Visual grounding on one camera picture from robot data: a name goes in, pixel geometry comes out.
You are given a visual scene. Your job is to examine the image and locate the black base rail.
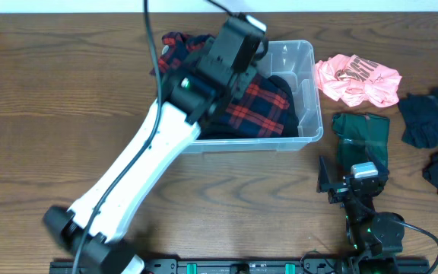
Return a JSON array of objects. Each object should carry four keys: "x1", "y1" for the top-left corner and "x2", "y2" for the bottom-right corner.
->
[{"x1": 49, "y1": 257, "x2": 431, "y2": 274}]

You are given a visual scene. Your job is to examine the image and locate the clear plastic storage bin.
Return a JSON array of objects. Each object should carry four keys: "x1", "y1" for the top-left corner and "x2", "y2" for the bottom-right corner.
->
[{"x1": 183, "y1": 40, "x2": 323, "y2": 154}]

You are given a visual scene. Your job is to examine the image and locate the red navy plaid shirt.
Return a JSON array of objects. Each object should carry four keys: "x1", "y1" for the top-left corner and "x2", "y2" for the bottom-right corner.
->
[{"x1": 158, "y1": 32, "x2": 299, "y2": 140}]

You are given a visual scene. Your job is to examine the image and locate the dark green garment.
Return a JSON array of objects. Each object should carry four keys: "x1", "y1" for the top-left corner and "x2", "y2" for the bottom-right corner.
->
[{"x1": 332, "y1": 113, "x2": 390, "y2": 171}]

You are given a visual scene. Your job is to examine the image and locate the right black cable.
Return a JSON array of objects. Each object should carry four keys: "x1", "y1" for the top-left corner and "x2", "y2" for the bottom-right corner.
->
[{"x1": 393, "y1": 219, "x2": 438, "y2": 274}]

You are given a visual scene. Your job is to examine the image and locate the black cable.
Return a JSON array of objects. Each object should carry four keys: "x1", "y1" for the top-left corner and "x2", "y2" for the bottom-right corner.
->
[
  {"x1": 393, "y1": 219, "x2": 438, "y2": 274},
  {"x1": 70, "y1": 0, "x2": 165, "y2": 274}
]

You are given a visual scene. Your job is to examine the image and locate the left black cable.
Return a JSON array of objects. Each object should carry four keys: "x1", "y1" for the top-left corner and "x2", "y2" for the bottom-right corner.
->
[{"x1": 70, "y1": 0, "x2": 165, "y2": 274}]

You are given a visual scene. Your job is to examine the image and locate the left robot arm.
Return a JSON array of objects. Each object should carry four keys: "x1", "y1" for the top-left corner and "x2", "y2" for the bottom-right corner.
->
[{"x1": 43, "y1": 14, "x2": 268, "y2": 273}]

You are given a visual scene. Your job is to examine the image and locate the dark navy garment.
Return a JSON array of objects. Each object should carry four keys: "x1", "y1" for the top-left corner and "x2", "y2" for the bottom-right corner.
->
[{"x1": 398, "y1": 87, "x2": 438, "y2": 148}]

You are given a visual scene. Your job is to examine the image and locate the pink printed t-shirt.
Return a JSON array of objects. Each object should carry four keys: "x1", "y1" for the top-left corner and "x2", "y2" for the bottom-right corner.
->
[{"x1": 314, "y1": 54, "x2": 402, "y2": 108}]

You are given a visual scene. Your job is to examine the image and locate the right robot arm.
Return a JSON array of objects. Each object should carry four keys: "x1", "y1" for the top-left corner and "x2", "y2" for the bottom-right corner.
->
[{"x1": 317, "y1": 156, "x2": 405, "y2": 273}]

